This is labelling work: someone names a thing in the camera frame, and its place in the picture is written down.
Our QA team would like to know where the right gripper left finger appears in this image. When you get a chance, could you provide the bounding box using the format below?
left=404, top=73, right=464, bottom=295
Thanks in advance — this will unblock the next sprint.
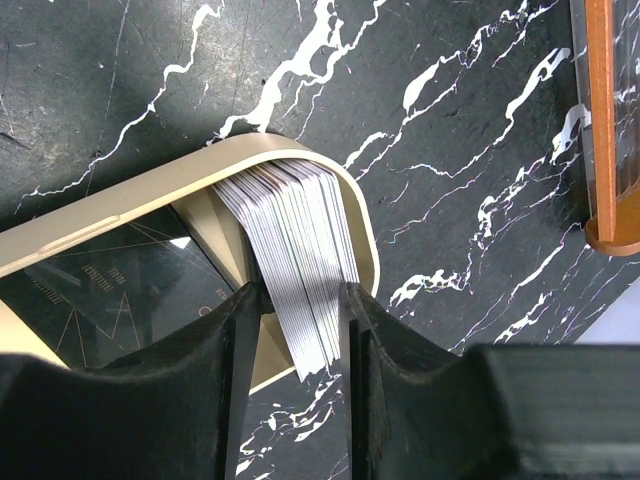
left=1, top=282, right=261, bottom=479

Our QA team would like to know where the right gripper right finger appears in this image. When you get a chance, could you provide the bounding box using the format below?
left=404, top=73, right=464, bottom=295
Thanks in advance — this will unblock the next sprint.
left=340, top=283, right=639, bottom=479

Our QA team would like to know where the black credit card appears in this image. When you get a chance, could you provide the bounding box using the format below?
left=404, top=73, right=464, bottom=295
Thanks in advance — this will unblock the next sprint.
left=1, top=206, right=235, bottom=369

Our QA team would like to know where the oval wooden tray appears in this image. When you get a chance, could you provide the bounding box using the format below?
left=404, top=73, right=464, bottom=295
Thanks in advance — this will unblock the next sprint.
left=0, top=131, right=382, bottom=396

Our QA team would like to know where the stack of cards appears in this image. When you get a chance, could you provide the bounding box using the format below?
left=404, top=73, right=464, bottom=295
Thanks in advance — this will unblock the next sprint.
left=213, top=159, right=359, bottom=379

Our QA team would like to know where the orange wooden shelf rack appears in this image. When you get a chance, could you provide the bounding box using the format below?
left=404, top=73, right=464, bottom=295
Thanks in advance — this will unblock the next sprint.
left=570, top=1, right=639, bottom=257

